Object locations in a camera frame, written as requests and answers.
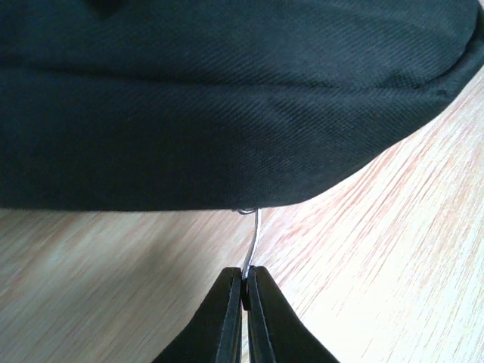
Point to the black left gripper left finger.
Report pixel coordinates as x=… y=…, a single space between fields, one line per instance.
x=213 y=335

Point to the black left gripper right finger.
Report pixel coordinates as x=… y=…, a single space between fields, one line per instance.
x=275 y=332

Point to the black student backpack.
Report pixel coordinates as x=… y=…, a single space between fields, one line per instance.
x=180 y=105

